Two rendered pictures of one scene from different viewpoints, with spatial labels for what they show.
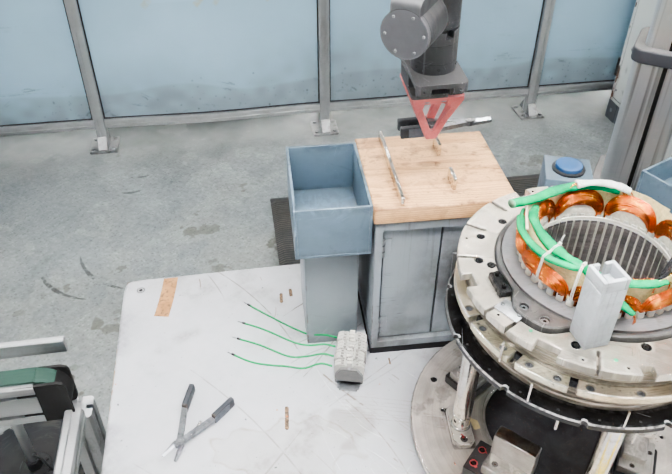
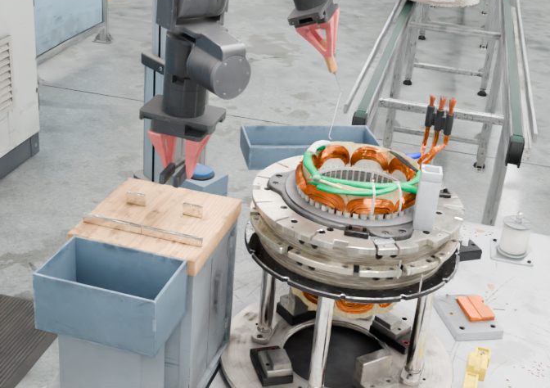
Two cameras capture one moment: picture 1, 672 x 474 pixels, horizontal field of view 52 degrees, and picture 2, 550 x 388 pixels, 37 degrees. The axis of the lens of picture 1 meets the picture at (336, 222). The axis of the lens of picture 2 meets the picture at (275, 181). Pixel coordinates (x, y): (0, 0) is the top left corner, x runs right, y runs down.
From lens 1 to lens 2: 0.84 m
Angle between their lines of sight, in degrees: 59
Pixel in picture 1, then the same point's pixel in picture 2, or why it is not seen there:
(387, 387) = not seen: outside the picture
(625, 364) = (449, 224)
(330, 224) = (170, 299)
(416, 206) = (208, 241)
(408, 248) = (200, 290)
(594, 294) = (434, 187)
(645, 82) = not seen: hidden behind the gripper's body
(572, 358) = (437, 237)
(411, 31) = (238, 72)
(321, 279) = (148, 375)
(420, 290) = (203, 329)
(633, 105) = not seen: hidden behind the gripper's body
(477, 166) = (179, 197)
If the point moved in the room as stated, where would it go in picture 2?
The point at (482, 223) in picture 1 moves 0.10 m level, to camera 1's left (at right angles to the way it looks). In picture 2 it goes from (280, 214) to (251, 245)
